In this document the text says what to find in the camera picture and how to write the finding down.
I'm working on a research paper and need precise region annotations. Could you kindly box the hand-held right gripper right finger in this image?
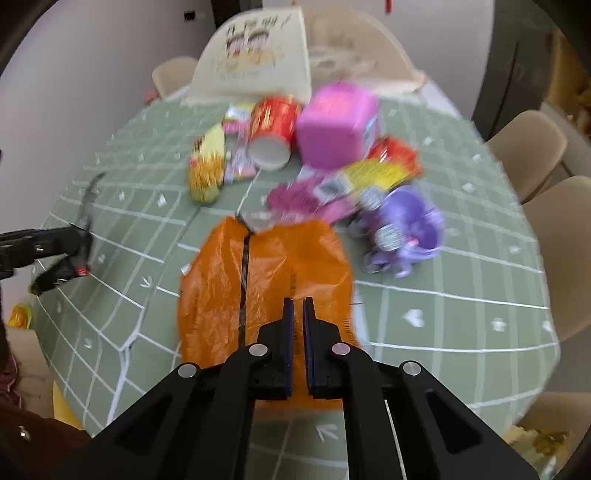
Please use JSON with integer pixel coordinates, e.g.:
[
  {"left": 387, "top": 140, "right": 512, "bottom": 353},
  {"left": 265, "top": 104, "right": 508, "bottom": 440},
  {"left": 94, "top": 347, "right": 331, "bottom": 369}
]
[{"left": 303, "top": 296, "right": 539, "bottom": 480}]

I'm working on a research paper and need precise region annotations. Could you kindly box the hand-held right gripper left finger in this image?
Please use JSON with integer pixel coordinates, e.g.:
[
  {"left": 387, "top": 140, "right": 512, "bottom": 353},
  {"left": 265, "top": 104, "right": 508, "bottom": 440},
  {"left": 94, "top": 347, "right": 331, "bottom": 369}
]
[{"left": 51, "top": 298, "right": 295, "bottom": 480}]

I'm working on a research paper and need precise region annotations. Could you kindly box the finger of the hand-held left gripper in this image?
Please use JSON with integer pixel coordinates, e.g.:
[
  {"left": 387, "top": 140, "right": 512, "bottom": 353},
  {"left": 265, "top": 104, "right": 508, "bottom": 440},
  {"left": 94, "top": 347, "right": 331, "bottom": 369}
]
[
  {"left": 79, "top": 172, "right": 108, "bottom": 232},
  {"left": 0, "top": 227, "right": 92, "bottom": 274}
]

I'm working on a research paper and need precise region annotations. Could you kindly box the dark wrapper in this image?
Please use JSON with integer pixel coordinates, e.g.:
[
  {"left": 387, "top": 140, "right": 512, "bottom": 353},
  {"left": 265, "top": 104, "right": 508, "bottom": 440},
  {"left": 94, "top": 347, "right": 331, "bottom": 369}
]
[{"left": 30, "top": 256, "right": 91, "bottom": 296}]

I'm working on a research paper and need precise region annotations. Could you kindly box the orange plastic bag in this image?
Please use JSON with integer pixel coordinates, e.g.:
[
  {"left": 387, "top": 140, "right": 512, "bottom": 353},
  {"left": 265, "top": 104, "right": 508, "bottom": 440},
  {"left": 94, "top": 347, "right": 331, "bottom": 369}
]
[{"left": 178, "top": 216, "right": 365, "bottom": 412}]

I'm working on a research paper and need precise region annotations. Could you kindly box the small pink yellow wrapper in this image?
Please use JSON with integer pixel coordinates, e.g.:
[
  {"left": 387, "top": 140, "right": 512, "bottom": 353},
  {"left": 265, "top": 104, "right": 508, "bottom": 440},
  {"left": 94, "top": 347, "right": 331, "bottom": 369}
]
[{"left": 224, "top": 102, "right": 256, "bottom": 134}]

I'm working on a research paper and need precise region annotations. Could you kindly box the yellow bag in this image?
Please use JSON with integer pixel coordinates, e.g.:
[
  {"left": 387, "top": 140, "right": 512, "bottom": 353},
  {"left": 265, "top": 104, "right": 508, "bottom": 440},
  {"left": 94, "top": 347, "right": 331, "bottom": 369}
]
[{"left": 7, "top": 302, "right": 34, "bottom": 329}]

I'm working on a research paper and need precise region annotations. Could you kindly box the cardboard box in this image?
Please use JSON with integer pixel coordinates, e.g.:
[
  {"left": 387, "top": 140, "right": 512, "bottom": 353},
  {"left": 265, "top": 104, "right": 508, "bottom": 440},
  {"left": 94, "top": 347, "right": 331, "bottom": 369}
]
[{"left": 4, "top": 327, "right": 56, "bottom": 418}]

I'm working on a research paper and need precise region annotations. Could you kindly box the beige chair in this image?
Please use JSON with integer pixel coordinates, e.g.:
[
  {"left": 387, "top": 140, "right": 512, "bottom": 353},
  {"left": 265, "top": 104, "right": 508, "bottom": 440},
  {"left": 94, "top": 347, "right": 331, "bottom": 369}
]
[
  {"left": 152, "top": 56, "right": 200, "bottom": 99},
  {"left": 487, "top": 110, "right": 568, "bottom": 203},
  {"left": 521, "top": 175, "right": 591, "bottom": 343},
  {"left": 519, "top": 391, "right": 589, "bottom": 444}
]

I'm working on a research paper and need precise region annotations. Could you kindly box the magenta plastic wrapper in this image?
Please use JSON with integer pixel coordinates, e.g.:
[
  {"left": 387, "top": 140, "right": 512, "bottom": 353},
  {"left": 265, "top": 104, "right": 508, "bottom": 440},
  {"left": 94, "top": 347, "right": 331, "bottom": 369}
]
[{"left": 265, "top": 178, "right": 366, "bottom": 223}]

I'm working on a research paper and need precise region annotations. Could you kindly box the long pink wrapper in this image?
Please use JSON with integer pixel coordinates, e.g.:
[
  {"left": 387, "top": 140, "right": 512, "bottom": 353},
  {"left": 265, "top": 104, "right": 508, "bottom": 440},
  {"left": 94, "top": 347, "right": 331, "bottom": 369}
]
[{"left": 222, "top": 129, "right": 257, "bottom": 184}]

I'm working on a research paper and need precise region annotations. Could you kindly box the yellow red snack packet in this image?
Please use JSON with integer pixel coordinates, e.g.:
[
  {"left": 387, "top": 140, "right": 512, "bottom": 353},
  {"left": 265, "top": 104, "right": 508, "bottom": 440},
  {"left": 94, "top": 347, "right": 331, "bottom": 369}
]
[{"left": 339, "top": 159, "right": 413, "bottom": 197}]

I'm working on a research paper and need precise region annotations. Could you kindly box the dark red clothing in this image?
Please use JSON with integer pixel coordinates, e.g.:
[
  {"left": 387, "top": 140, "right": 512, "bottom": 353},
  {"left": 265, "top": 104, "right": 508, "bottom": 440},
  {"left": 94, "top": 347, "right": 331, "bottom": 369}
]
[{"left": 0, "top": 397, "right": 90, "bottom": 480}]

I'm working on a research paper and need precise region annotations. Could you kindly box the red paper cup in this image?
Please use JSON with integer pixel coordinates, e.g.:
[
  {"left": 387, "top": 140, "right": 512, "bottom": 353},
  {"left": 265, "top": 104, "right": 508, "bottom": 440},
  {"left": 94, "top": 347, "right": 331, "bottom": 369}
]
[{"left": 247, "top": 95, "right": 304, "bottom": 171}]

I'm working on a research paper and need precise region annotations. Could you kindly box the pink toy box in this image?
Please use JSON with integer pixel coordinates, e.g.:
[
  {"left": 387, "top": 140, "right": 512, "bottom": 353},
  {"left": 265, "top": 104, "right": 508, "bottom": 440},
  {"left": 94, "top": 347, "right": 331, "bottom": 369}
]
[{"left": 295, "top": 83, "right": 382, "bottom": 169}]

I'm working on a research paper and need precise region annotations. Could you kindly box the wooden cabinet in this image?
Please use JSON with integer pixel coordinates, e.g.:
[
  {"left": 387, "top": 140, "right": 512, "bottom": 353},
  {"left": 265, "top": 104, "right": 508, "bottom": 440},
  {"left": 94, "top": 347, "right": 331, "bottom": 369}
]
[{"left": 538, "top": 28, "right": 591, "bottom": 144}]

